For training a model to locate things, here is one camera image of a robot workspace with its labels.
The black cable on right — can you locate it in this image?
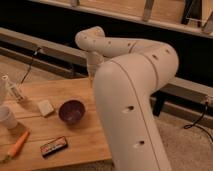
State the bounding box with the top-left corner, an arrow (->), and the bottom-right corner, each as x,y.
183,99 -> 213,141

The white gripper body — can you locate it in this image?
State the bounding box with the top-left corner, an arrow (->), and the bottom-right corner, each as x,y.
87,52 -> 104,76

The black cable on left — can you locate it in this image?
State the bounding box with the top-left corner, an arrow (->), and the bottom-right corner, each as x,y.
20,46 -> 44,84

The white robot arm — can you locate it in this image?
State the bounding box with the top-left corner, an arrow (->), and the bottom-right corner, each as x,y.
75,26 -> 179,171

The orange carrot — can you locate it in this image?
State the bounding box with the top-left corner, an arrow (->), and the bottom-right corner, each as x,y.
0,130 -> 30,164

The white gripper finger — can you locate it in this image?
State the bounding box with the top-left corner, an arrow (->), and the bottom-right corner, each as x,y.
89,76 -> 94,87

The white paper cup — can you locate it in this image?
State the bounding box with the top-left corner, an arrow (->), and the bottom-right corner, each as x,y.
0,106 -> 18,129

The black cable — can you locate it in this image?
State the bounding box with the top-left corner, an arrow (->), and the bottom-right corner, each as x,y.
183,99 -> 213,141
20,46 -> 44,84

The white sponge block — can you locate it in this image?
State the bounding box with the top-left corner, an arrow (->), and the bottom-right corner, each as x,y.
37,100 -> 54,117

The dark purple bowl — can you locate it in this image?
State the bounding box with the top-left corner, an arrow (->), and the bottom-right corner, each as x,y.
59,100 -> 86,125

